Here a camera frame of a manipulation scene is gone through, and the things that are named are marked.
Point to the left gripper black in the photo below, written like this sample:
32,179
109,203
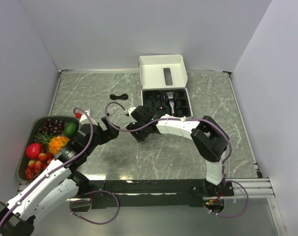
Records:
106,134

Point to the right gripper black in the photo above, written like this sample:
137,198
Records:
142,135

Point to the silver black hair clipper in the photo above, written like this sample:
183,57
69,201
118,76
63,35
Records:
170,96

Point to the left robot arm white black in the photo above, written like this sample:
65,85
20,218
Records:
59,181

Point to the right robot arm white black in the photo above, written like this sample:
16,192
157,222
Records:
210,140

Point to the black plastic insert tray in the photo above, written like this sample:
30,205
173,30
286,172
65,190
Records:
157,101

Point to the green avocado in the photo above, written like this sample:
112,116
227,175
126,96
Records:
71,129

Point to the white cardboard clipper box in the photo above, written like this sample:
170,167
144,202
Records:
159,72

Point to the dark red grape bunch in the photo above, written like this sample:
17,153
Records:
51,126

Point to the orange pineapple toy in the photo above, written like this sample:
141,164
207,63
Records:
53,143

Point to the grey fruit tray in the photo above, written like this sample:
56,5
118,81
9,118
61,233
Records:
22,164

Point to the red apple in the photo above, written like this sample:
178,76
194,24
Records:
34,150

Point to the small red orange fruits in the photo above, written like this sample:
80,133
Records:
36,166

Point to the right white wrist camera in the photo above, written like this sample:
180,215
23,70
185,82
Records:
129,111

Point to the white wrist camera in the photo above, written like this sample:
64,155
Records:
83,118
129,111

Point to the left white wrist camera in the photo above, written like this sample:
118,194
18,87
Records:
83,118

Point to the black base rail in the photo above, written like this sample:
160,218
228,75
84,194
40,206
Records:
151,193

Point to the aluminium extrusion rail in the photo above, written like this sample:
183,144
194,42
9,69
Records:
255,188

